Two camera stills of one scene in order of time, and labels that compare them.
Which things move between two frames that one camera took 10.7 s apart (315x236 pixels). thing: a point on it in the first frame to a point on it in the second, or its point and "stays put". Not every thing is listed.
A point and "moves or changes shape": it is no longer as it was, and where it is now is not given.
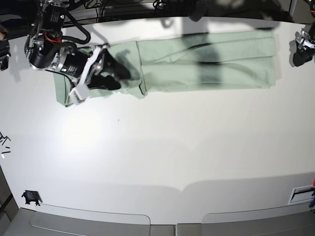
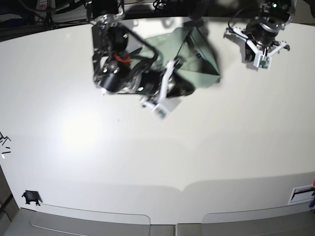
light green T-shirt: (184, 62) moves or changes shape
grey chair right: (293, 220) stays put
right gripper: (305, 41) to (263, 34)
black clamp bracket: (32, 195) stays put
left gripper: (72, 63) to (150, 82)
